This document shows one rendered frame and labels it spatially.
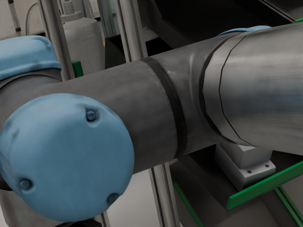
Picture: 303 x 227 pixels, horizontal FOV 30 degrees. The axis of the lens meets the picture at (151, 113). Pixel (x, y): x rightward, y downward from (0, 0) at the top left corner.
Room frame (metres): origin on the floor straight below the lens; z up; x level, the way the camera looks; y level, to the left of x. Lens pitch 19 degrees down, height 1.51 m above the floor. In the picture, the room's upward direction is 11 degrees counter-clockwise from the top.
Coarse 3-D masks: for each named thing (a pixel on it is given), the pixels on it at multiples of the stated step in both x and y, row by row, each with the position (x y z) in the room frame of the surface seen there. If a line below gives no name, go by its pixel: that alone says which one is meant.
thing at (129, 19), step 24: (48, 0) 0.77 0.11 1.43; (120, 0) 0.64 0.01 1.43; (48, 24) 0.77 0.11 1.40; (120, 24) 0.64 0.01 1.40; (144, 48) 0.64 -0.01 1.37; (72, 72) 0.78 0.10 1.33; (168, 168) 0.64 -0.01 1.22; (168, 192) 0.64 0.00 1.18; (96, 216) 0.77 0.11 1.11; (168, 216) 0.63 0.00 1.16
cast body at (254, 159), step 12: (216, 144) 0.62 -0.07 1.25; (228, 144) 0.60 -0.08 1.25; (216, 156) 0.63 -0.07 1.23; (228, 156) 0.60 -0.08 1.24; (240, 156) 0.58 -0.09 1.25; (252, 156) 0.58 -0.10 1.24; (264, 156) 0.59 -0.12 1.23; (228, 168) 0.60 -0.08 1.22; (240, 168) 0.58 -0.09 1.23; (252, 168) 0.58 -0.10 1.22; (264, 168) 0.58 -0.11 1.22; (240, 180) 0.58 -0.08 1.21; (252, 180) 0.58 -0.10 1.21
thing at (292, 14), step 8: (264, 0) 0.69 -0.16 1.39; (272, 0) 0.73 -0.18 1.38; (280, 0) 0.73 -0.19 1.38; (288, 0) 0.74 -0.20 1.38; (296, 0) 0.74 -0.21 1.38; (280, 8) 0.72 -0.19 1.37; (288, 8) 0.72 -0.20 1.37; (296, 8) 0.72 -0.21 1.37; (288, 16) 0.66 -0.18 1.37; (296, 16) 0.70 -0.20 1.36
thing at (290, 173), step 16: (112, 48) 0.74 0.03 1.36; (160, 48) 0.81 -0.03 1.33; (112, 64) 0.75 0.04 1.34; (192, 160) 0.61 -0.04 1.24; (208, 160) 0.64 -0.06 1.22; (272, 160) 0.64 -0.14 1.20; (288, 160) 0.64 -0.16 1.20; (208, 176) 0.59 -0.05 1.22; (224, 176) 0.61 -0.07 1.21; (272, 176) 0.58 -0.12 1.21; (288, 176) 0.60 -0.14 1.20; (224, 192) 0.56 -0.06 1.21; (240, 192) 0.56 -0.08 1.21; (256, 192) 0.58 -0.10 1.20; (224, 208) 0.57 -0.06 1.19
